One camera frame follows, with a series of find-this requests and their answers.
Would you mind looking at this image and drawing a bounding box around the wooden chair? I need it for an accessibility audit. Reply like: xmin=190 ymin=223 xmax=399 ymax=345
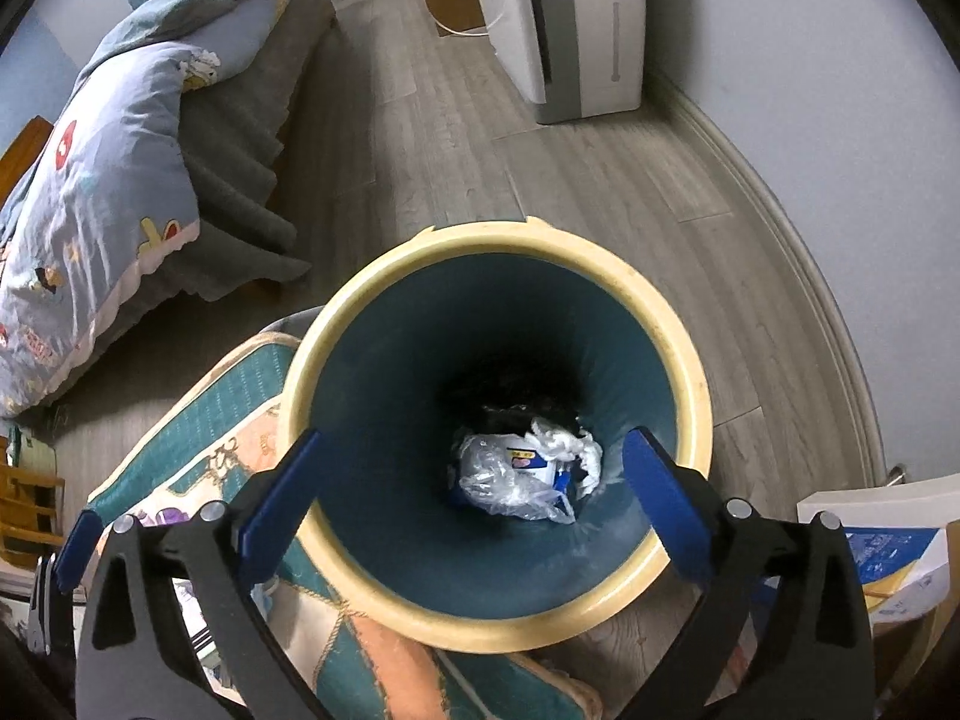
xmin=0 ymin=427 xmax=68 ymax=571

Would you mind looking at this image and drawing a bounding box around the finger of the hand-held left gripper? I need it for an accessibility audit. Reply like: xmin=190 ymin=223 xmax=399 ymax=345
xmin=51 ymin=508 xmax=104 ymax=595

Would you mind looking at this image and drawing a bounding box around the clear crumpled plastic bag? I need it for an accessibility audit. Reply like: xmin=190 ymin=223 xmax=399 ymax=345
xmin=448 ymin=431 xmax=578 ymax=526

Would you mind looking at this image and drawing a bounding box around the blue white yellow carton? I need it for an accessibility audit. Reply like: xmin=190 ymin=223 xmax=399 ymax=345
xmin=450 ymin=446 xmax=578 ymax=511

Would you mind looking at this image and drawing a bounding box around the white grey air purifier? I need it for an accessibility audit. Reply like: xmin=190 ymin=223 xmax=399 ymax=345
xmin=461 ymin=0 xmax=647 ymax=126

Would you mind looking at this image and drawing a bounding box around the white crumpled tissue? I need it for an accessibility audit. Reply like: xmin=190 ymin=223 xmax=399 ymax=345
xmin=525 ymin=416 xmax=605 ymax=496

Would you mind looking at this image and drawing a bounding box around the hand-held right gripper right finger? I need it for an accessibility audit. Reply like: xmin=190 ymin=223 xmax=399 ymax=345
xmin=621 ymin=426 xmax=877 ymax=720

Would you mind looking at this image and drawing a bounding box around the bed with blue quilt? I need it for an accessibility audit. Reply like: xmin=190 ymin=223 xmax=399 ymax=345
xmin=15 ymin=0 xmax=338 ymax=421

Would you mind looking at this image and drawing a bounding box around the teal beige printed mat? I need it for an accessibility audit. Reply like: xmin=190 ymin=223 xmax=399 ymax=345
xmin=86 ymin=307 xmax=605 ymax=720

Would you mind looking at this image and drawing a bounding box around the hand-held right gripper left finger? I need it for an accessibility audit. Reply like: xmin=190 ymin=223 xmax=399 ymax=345
xmin=75 ymin=427 xmax=331 ymax=720

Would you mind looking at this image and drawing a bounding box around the green white container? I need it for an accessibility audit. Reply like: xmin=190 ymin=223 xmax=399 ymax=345
xmin=7 ymin=439 xmax=57 ymax=477

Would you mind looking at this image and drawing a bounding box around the wooden bed board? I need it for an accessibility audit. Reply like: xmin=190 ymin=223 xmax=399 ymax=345
xmin=0 ymin=116 xmax=55 ymax=200

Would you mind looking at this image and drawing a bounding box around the teal trash bin yellow rim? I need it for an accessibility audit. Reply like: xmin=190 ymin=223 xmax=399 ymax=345
xmin=276 ymin=216 xmax=713 ymax=653

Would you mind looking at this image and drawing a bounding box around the blue printed quilt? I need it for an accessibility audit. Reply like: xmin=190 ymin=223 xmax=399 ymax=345
xmin=0 ymin=0 xmax=301 ymax=417

